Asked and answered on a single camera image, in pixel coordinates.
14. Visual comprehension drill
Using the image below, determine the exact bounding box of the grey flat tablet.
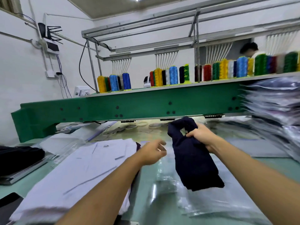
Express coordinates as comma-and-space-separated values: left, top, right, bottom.
0, 154, 55, 186

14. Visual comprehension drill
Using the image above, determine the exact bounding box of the person's right hand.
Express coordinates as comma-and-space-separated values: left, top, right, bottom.
186, 122, 220, 154

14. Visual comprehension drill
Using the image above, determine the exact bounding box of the person's left hand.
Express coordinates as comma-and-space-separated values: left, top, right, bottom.
133, 140, 168, 166

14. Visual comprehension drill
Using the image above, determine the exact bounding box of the person's left forearm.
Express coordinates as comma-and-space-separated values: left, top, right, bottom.
55, 154, 143, 225

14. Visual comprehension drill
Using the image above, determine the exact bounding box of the white box device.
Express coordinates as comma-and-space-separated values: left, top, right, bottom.
73, 86, 93, 98

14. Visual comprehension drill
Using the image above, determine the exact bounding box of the grey metal thread rack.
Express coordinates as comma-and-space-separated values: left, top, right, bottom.
81, 0, 300, 92

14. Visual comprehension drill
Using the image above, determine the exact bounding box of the black cloth bundle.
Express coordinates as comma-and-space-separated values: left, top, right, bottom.
0, 146, 46, 177

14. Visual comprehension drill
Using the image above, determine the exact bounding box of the row of coloured thread spools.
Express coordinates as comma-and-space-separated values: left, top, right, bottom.
97, 50, 300, 94

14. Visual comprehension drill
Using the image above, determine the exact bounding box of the black smartphone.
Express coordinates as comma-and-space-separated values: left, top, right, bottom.
0, 192, 24, 225

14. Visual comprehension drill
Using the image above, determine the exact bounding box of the crumpled clear plastic film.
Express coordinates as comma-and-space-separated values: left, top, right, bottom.
37, 137, 92, 163

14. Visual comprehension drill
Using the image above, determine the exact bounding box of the stack of plastic bags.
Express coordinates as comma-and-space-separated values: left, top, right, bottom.
150, 138, 273, 224

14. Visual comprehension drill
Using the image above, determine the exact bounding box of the stack of bagged garments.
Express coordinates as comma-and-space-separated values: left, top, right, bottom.
241, 77, 300, 162

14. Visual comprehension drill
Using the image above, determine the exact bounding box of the black hanging cable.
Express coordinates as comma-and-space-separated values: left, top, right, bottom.
78, 41, 99, 92

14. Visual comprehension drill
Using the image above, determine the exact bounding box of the wall router with antennas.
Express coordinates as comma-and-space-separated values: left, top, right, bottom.
37, 22, 63, 55

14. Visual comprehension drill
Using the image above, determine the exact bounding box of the person's right forearm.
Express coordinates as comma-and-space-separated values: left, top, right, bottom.
208, 138, 300, 225

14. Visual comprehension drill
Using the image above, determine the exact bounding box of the green machine beam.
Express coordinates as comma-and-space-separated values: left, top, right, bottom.
11, 82, 254, 143

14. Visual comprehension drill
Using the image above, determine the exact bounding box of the navy shirt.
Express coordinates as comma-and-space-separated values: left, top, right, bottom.
167, 117, 225, 192

